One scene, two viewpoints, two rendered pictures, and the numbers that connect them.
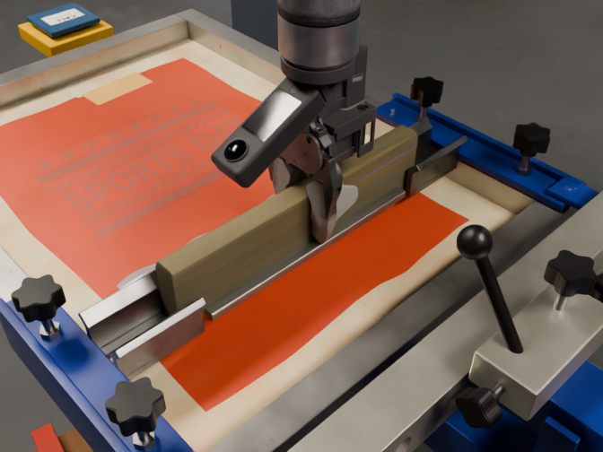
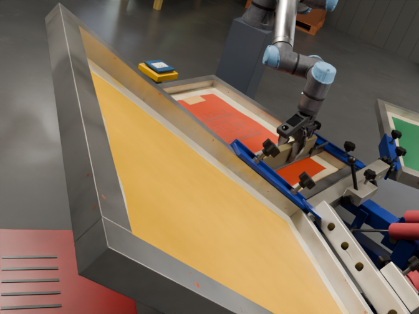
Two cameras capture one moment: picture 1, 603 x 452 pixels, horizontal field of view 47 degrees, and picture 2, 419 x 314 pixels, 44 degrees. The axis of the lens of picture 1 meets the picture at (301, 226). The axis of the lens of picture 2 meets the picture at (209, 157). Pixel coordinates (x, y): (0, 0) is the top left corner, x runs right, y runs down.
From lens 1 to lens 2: 1.18 m
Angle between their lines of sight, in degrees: 15
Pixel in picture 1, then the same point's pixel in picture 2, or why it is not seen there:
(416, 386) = (330, 195)
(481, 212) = (329, 167)
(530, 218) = (347, 169)
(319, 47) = (314, 105)
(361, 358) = (308, 192)
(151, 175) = (221, 133)
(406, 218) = (307, 164)
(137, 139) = (210, 120)
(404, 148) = (313, 140)
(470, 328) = (340, 187)
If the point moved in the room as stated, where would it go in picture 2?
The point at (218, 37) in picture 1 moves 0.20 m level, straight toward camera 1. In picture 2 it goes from (229, 88) to (239, 111)
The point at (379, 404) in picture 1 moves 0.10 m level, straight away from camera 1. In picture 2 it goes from (322, 197) to (320, 180)
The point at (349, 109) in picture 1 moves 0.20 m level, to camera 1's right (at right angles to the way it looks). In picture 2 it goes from (310, 124) to (361, 136)
